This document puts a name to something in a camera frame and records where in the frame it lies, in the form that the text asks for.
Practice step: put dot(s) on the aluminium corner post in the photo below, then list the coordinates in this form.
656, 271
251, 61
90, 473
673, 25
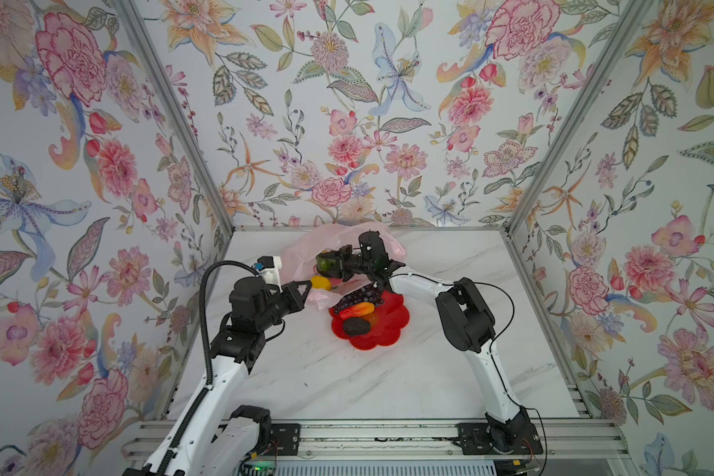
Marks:
626, 26
137, 32

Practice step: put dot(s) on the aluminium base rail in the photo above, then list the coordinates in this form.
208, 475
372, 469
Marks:
556, 439

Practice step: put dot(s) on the yellow lemon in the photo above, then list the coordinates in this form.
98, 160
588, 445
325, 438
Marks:
321, 283

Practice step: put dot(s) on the red flower-shaped plate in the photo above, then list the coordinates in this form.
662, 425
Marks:
387, 321

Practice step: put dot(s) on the pink plastic bag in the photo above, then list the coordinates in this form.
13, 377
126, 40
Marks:
299, 260

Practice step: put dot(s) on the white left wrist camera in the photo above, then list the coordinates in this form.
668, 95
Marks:
269, 268

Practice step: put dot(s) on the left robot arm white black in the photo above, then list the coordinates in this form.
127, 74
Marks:
199, 443

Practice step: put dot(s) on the left aluminium corner post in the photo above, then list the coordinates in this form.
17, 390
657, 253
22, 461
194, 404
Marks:
137, 32

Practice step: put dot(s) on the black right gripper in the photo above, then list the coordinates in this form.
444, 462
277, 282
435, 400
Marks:
347, 264

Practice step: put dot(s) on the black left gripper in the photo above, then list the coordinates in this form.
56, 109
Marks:
289, 297

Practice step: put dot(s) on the right aluminium corner post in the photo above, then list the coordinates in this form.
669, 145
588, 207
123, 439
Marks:
626, 26

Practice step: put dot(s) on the dark purple grape bunch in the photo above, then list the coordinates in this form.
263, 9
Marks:
367, 294

